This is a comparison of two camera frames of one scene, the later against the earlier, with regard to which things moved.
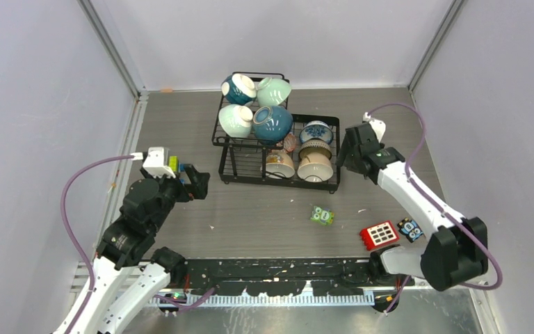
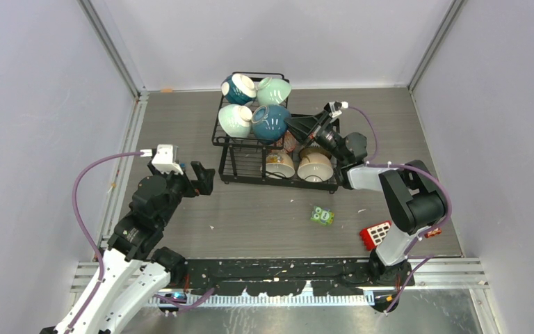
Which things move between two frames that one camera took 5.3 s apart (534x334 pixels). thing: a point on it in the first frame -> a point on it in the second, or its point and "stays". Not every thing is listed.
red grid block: (379, 236) stays
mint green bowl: (272, 92) stays
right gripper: (344, 158) -> (306, 128)
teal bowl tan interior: (272, 124) stays
